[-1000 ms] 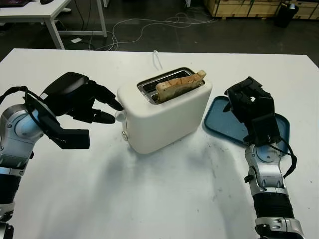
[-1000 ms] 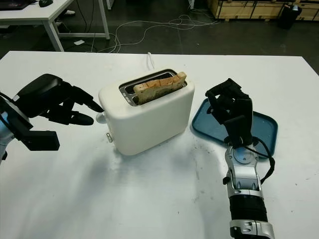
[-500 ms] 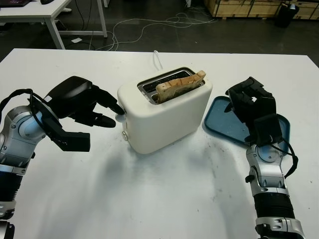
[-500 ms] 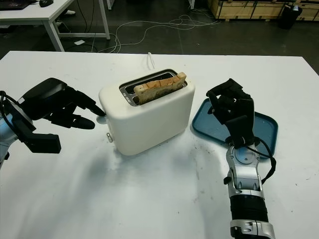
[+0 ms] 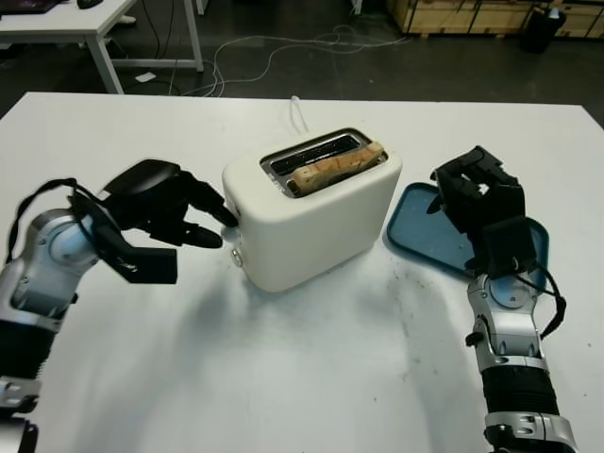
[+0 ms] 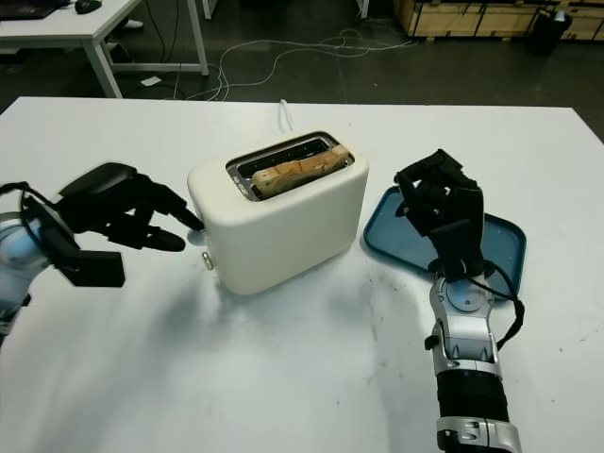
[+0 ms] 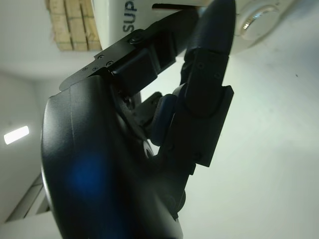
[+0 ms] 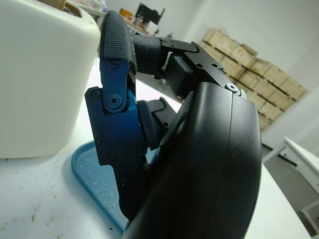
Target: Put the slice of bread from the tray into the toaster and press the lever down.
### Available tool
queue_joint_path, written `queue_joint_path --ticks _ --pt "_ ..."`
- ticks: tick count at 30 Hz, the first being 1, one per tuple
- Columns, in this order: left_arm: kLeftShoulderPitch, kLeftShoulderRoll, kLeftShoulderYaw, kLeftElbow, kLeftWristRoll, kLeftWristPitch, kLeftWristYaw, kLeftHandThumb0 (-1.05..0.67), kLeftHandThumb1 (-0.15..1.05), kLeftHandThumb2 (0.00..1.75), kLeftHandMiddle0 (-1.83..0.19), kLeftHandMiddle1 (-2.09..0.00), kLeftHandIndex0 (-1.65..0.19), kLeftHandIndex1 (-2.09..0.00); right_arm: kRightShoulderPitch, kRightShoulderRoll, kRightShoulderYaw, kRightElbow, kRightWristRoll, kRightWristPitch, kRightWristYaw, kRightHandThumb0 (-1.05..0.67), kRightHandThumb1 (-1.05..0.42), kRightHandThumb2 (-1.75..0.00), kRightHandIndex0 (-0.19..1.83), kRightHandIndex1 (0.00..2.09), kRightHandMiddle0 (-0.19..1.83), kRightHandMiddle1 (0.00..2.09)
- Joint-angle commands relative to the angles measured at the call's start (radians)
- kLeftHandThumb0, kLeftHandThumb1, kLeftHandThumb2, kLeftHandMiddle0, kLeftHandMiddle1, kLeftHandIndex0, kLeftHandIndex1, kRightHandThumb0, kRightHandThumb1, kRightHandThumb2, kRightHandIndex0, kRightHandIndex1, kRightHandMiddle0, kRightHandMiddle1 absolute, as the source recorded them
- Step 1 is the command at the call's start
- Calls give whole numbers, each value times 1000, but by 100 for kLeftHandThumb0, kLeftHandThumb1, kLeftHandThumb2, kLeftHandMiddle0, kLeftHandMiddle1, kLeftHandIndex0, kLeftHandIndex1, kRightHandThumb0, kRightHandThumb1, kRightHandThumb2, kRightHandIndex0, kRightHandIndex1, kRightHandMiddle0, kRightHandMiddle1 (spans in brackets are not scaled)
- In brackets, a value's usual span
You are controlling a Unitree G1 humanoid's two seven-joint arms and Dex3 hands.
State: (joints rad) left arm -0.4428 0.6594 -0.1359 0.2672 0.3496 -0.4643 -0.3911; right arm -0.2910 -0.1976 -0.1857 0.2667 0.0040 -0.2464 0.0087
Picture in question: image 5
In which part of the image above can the white toaster power cord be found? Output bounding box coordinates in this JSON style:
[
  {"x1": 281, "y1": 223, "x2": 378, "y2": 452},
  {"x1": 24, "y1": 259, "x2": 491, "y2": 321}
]
[{"x1": 290, "y1": 95, "x2": 310, "y2": 133}]

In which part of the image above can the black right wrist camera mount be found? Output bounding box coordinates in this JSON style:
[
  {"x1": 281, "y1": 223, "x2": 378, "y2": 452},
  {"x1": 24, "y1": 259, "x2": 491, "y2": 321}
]
[{"x1": 464, "y1": 216, "x2": 539, "y2": 280}]

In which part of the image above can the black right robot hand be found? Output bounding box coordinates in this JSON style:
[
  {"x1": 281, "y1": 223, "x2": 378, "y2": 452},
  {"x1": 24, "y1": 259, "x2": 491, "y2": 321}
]
[{"x1": 428, "y1": 144, "x2": 526, "y2": 237}]

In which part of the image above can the white office desk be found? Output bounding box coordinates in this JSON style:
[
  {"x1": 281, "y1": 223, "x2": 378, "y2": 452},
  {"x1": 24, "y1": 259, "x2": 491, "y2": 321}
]
[{"x1": 0, "y1": 0, "x2": 205, "y2": 95}]

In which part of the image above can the white floor cable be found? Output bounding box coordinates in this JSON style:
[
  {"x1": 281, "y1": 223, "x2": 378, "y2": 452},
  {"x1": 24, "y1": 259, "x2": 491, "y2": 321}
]
[{"x1": 210, "y1": 24, "x2": 411, "y2": 98}]

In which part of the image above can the blue plastic tray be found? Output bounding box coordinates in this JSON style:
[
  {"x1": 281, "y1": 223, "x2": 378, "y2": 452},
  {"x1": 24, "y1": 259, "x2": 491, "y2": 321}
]
[{"x1": 385, "y1": 182, "x2": 551, "y2": 276}]

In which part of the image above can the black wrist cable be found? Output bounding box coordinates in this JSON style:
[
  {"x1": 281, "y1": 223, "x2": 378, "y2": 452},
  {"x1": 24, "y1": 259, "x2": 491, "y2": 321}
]
[
  {"x1": 512, "y1": 257, "x2": 567, "y2": 339},
  {"x1": 7, "y1": 177, "x2": 103, "y2": 263}
]

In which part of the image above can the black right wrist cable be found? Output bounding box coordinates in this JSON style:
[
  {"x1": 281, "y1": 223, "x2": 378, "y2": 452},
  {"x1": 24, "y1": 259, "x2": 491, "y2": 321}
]
[{"x1": 512, "y1": 257, "x2": 567, "y2": 339}]

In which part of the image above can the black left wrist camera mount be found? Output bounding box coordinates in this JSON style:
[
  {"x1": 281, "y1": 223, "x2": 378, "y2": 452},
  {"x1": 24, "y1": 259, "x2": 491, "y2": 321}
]
[{"x1": 70, "y1": 188, "x2": 179, "y2": 286}]

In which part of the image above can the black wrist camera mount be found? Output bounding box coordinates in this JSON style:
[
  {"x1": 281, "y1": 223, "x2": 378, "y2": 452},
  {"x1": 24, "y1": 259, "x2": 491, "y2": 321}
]
[
  {"x1": 70, "y1": 188, "x2": 179, "y2": 286},
  {"x1": 464, "y1": 216, "x2": 539, "y2": 280}
]

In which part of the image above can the cream two-slot toaster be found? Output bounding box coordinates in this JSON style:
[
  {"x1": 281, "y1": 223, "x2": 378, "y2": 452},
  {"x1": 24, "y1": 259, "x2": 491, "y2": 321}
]
[{"x1": 220, "y1": 126, "x2": 405, "y2": 293}]

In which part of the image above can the black waste bin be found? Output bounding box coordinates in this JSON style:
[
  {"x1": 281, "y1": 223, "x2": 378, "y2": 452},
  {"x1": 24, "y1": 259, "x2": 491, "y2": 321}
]
[{"x1": 520, "y1": 5, "x2": 567, "y2": 54}]

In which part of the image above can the black keyboard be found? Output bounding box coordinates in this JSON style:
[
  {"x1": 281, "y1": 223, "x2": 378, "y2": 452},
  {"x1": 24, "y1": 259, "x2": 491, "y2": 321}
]
[{"x1": 0, "y1": 0, "x2": 58, "y2": 14}]

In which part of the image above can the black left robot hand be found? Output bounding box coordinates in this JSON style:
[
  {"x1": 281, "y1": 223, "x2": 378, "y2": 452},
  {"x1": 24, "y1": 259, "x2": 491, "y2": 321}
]
[{"x1": 99, "y1": 159, "x2": 241, "y2": 250}]

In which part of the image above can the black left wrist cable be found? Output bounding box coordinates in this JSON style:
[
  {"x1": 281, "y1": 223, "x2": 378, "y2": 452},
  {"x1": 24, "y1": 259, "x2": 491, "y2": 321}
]
[{"x1": 7, "y1": 177, "x2": 103, "y2": 263}]

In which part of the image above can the slice of toasted bread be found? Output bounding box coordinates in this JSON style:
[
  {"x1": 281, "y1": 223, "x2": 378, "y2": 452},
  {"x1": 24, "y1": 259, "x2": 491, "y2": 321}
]
[{"x1": 287, "y1": 140, "x2": 384, "y2": 198}]

